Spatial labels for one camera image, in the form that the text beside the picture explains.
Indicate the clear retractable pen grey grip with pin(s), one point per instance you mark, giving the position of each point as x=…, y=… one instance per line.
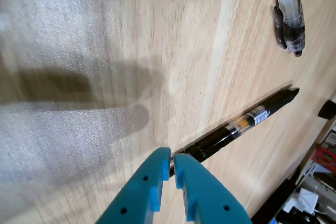
x=291, y=11

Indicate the black pen with barcode label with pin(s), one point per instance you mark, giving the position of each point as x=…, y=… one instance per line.
x=215, y=142

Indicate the white power adapter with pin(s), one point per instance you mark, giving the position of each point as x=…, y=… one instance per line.
x=304, y=199

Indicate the red box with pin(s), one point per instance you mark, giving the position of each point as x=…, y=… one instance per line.
x=324, y=157

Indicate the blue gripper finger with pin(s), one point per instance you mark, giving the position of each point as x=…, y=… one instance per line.
x=207, y=197
x=141, y=190

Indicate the black clamp at table edge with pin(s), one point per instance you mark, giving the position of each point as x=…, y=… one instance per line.
x=328, y=110

